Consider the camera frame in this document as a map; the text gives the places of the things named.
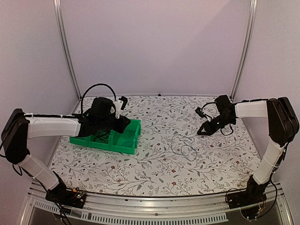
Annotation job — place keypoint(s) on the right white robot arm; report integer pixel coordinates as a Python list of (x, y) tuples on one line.
[(283, 126)]

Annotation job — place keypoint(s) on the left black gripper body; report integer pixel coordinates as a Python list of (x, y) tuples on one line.
[(104, 123)]

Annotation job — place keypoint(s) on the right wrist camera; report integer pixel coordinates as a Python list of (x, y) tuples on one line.
[(202, 114)]

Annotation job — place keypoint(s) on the floral patterned table mat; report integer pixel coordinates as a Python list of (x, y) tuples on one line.
[(170, 158)]

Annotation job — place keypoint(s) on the green plastic divided bin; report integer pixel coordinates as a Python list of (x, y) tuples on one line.
[(122, 143)]

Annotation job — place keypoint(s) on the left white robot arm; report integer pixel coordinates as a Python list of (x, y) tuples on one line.
[(21, 127)]

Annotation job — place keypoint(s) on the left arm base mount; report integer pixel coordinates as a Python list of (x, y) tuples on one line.
[(68, 197)]

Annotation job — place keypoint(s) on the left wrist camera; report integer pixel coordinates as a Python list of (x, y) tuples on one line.
[(120, 105)]

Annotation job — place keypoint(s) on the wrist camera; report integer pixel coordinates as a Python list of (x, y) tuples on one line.
[(202, 114), (120, 105)]

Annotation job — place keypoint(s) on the aluminium front rail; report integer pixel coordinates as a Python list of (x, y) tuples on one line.
[(102, 209)]

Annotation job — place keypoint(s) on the left aluminium corner post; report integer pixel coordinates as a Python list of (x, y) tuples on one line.
[(65, 48)]

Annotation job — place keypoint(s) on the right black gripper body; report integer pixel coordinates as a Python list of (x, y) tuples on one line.
[(230, 120)]

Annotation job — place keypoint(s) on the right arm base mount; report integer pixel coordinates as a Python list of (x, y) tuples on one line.
[(253, 199)]

